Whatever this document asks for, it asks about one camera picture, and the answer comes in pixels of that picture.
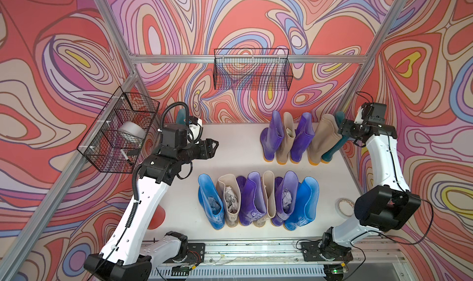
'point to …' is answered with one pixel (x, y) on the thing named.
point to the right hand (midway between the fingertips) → (350, 132)
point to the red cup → (157, 218)
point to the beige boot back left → (288, 135)
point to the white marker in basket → (125, 155)
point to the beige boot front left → (230, 186)
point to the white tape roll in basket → (132, 130)
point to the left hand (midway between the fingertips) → (214, 143)
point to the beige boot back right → (326, 136)
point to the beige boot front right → (268, 183)
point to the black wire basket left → (114, 141)
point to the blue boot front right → (306, 203)
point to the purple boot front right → (286, 196)
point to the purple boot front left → (252, 203)
